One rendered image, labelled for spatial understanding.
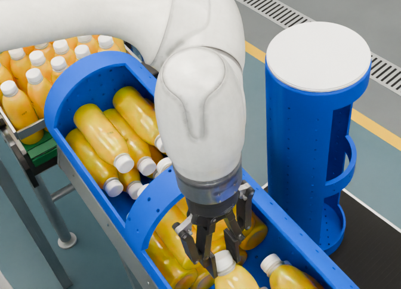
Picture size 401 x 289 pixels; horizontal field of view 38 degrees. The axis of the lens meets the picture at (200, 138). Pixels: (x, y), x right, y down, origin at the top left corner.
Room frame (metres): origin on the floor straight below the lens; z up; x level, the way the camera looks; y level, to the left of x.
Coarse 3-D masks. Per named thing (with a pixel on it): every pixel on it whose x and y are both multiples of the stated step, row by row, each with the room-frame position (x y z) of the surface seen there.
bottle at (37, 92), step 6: (42, 78) 1.19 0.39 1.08; (30, 84) 1.18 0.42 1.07; (36, 84) 1.17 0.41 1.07; (42, 84) 1.17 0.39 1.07; (48, 84) 1.18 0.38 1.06; (30, 90) 1.17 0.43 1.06; (36, 90) 1.16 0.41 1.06; (42, 90) 1.16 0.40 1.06; (48, 90) 1.17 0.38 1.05; (30, 96) 1.16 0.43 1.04; (36, 96) 1.16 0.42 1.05; (42, 96) 1.16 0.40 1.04; (36, 102) 1.16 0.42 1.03; (42, 102) 1.15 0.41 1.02; (36, 108) 1.16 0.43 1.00; (42, 108) 1.15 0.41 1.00; (42, 114) 1.16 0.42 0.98
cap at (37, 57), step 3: (33, 51) 1.28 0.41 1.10; (36, 51) 1.27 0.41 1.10; (39, 51) 1.27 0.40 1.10; (30, 54) 1.27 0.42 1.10; (33, 54) 1.26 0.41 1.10; (36, 54) 1.26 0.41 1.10; (39, 54) 1.26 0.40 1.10; (42, 54) 1.26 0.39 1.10; (30, 57) 1.25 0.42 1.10; (33, 57) 1.25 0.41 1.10; (36, 57) 1.25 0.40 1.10; (39, 57) 1.25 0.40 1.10; (42, 57) 1.25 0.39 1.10; (30, 60) 1.25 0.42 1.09; (33, 60) 1.24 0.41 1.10; (36, 60) 1.24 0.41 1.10; (39, 60) 1.24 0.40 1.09; (42, 60) 1.25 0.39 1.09; (33, 63) 1.25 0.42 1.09; (36, 63) 1.24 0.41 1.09; (39, 63) 1.24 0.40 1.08
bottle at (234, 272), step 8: (232, 264) 0.47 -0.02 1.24; (224, 272) 0.46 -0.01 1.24; (232, 272) 0.46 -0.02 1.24; (240, 272) 0.46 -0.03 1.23; (248, 272) 0.46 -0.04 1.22; (216, 280) 0.46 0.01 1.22; (224, 280) 0.45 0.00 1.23; (232, 280) 0.44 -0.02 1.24; (240, 280) 0.44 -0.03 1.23; (248, 280) 0.45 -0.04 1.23; (216, 288) 0.45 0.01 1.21; (224, 288) 0.44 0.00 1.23; (232, 288) 0.43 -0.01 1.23; (240, 288) 0.43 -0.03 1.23; (248, 288) 0.43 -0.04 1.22; (256, 288) 0.44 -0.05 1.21
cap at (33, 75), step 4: (36, 68) 1.21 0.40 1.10; (28, 72) 1.19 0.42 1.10; (32, 72) 1.19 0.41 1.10; (36, 72) 1.19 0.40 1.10; (40, 72) 1.19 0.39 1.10; (28, 76) 1.18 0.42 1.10; (32, 76) 1.17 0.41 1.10; (36, 76) 1.17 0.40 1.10; (40, 76) 1.18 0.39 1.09; (28, 80) 1.18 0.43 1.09; (32, 80) 1.17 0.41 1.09; (36, 80) 1.17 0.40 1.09
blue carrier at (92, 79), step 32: (96, 64) 1.03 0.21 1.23; (128, 64) 1.04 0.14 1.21; (64, 96) 0.97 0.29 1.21; (96, 96) 1.05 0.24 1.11; (64, 128) 1.01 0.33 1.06; (96, 192) 0.75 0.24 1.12; (160, 192) 0.65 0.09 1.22; (256, 192) 0.63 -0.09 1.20; (128, 224) 0.64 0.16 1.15; (288, 224) 0.56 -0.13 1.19; (256, 256) 0.62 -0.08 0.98; (288, 256) 0.58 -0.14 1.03; (320, 256) 0.49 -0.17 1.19; (160, 288) 0.52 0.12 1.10; (352, 288) 0.42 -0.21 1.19
